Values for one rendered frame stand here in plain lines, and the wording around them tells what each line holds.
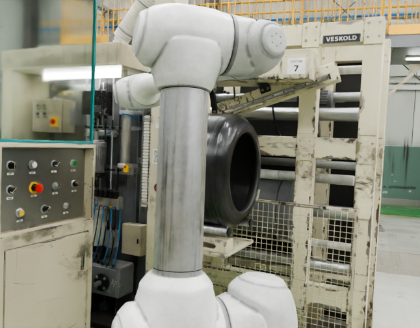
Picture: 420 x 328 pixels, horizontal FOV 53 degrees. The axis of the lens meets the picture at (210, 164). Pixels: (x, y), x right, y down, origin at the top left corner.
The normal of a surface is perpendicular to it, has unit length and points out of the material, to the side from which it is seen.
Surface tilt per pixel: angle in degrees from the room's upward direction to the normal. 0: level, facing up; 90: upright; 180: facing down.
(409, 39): 90
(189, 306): 81
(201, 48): 90
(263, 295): 53
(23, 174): 90
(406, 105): 90
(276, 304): 63
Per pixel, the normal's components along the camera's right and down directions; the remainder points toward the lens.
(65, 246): 0.90, 0.07
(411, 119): -0.30, 0.04
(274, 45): 0.50, 0.01
